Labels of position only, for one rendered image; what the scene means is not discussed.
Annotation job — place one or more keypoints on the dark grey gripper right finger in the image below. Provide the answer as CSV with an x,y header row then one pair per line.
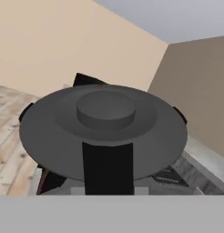
x,y
120,170

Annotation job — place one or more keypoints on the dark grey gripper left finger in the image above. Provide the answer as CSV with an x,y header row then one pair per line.
x,y
95,170

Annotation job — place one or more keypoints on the grey round disc with knob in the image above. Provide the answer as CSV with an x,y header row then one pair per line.
x,y
56,133

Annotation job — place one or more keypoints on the black frame under grey disc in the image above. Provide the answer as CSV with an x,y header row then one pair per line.
x,y
86,79

